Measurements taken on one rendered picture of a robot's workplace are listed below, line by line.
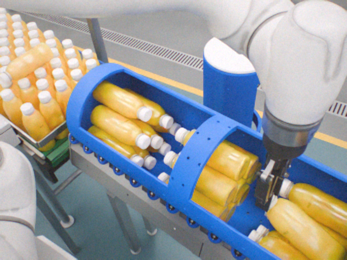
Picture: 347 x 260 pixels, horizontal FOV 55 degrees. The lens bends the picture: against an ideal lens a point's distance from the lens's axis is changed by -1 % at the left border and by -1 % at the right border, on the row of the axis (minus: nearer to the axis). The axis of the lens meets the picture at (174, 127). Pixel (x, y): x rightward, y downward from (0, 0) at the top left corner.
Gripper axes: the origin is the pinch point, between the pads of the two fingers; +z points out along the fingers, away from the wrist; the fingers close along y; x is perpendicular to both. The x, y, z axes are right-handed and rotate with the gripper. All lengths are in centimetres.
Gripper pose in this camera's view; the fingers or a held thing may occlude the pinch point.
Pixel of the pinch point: (269, 192)
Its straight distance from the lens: 74.8
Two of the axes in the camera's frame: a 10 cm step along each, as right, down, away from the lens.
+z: 0.6, 6.6, 7.5
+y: 6.2, -6.1, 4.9
